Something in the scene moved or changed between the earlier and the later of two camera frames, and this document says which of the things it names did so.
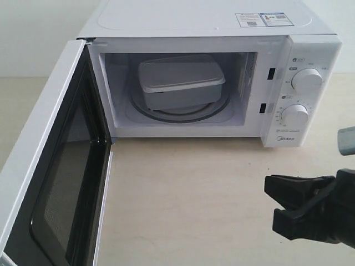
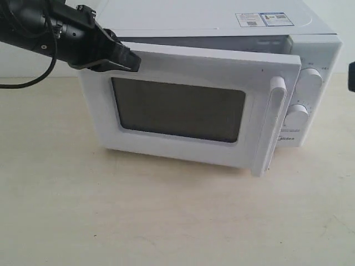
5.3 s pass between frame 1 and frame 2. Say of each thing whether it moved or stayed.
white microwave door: moved
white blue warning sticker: stayed
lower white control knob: stayed
